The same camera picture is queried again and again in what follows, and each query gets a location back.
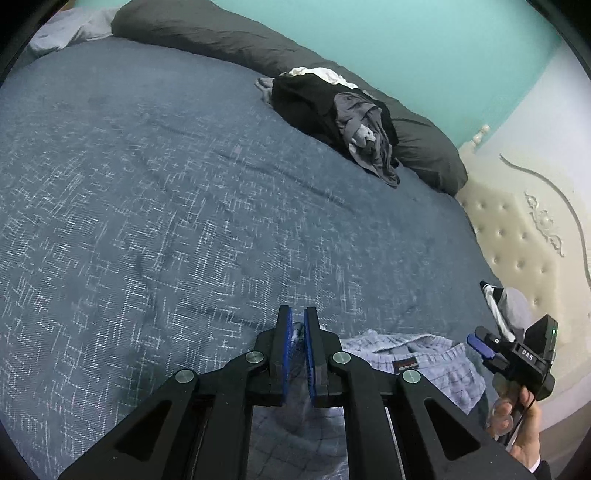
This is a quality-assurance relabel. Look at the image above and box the cream tufted headboard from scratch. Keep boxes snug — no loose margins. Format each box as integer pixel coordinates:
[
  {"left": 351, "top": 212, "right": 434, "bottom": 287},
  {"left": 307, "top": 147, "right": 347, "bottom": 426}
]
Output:
[{"left": 455, "top": 124, "right": 591, "bottom": 416}]

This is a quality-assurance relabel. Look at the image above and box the black and white striped garment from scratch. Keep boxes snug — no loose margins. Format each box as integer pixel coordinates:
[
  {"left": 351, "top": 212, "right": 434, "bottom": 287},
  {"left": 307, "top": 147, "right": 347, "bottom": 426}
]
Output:
[{"left": 479, "top": 279, "right": 517, "bottom": 343}]

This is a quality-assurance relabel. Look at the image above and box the light grey pillow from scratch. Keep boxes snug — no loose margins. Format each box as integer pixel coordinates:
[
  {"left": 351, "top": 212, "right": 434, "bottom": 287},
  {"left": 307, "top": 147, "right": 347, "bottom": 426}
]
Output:
[{"left": 28, "top": 7, "right": 122, "bottom": 52}]

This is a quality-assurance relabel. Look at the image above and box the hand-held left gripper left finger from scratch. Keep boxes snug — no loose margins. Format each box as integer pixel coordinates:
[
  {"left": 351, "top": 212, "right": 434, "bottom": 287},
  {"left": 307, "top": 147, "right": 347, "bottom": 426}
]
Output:
[{"left": 58, "top": 306, "right": 293, "bottom": 480}]

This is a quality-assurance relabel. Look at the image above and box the grey crumpled garment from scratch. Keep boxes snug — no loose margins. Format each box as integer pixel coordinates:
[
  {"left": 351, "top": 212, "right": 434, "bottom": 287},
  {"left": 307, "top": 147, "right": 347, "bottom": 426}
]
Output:
[{"left": 334, "top": 92, "right": 401, "bottom": 188}]

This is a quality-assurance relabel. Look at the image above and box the blue patterned bedspread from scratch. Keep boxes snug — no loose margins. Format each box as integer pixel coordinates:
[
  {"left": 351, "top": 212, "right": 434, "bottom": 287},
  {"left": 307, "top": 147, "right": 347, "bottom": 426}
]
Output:
[{"left": 0, "top": 35, "right": 505, "bottom": 480}]

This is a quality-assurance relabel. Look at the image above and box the person's right forearm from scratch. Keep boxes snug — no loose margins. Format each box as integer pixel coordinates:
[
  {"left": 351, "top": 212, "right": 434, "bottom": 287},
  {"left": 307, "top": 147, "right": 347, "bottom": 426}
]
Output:
[{"left": 526, "top": 457, "right": 552, "bottom": 480}]

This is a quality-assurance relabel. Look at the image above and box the small grey cloth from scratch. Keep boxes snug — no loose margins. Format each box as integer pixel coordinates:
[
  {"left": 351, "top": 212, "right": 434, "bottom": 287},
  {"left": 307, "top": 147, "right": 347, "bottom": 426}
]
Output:
[{"left": 255, "top": 77, "right": 278, "bottom": 105}]

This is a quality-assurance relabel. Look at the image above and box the person's right hand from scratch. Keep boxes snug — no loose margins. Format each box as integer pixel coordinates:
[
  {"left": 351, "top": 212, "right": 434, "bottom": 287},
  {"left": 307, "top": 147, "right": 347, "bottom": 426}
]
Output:
[{"left": 487, "top": 384, "right": 544, "bottom": 468}]

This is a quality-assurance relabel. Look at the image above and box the light grey garment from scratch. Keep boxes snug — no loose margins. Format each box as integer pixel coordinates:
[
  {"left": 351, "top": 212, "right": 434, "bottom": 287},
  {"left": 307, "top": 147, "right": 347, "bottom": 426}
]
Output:
[{"left": 501, "top": 287, "right": 533, "bottom": 340}]

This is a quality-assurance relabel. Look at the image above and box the long dark grey pillow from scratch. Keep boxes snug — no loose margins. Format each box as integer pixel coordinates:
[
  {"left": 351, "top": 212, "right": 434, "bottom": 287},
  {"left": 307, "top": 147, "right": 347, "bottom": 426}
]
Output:
[{"left": 111, "top": 0, "right": 468, "bottom": 195}]

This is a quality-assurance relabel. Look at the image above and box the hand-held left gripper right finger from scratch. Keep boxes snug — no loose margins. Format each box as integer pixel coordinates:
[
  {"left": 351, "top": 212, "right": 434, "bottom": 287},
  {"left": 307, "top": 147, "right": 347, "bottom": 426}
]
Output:
[{"left": 303, "top": 306, "right": 537, "bottom": 480}]

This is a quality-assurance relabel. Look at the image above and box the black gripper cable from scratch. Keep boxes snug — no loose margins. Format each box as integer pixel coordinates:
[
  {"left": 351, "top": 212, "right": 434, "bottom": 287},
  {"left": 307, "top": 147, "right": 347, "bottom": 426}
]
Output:
[{"left": 507, "top": 396, "right": 541, "bottom": 448}]

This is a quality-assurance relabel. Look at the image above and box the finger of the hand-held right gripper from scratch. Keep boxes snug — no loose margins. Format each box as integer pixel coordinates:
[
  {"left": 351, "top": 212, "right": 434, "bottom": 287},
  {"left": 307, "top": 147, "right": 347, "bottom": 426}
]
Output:
[
  {"left": 475, "top": 325, "right": 514, "bottom": 354},
  {"left": 466, "top": 334, "right": 507, "bottom": 376}
]

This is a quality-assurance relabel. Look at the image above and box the blue checked shirt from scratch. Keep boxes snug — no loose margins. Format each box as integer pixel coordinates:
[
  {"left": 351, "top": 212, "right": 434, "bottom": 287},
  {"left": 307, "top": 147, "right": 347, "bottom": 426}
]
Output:
[{"left": 249, "top": 322, "right": 486, "bottom": 480}]

